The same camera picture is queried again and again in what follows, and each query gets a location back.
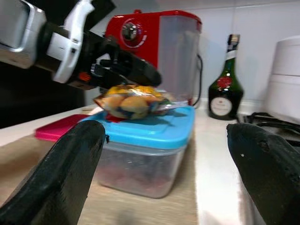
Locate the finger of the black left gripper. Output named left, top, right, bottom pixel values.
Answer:
left=110, top=50, right=163, bottom=87

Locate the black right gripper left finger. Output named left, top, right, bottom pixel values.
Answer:
left=0, top=120, right=106, bottom=225

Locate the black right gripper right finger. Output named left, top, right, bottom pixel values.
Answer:
left=226, top=123, right=300, bottom=225

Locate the yellow snack bag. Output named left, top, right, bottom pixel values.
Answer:
left=93, top=84, right=179, bottom=120

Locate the red coffee machine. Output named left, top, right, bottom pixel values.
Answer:
left=104, top=9, right=203, bottom=107

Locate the pink flat lid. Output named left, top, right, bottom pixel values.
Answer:
left=35, top=114, right=91, bottom=142

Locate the steel gas stove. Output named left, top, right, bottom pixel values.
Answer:
left=236, top=112, right=300, bottom=146

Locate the dark green liqueur bottle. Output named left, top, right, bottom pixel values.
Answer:
left=208, top=34, right=244, bottom=121

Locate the clear container blue lid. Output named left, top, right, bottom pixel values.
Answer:
left=81, top=105, right=196, bottom=199

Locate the beige counter mat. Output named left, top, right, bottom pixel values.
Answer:
left=0, top=135, right=197, bottom=225

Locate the white round appliance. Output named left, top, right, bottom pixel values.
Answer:
left=266, top=35, right=300, bottom=124

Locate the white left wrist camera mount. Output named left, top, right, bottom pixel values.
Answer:
left=46, top=0, right=95, bottom=84

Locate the black coffee machine cable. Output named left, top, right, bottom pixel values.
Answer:
left=192, top=54, right=203, bottom=109

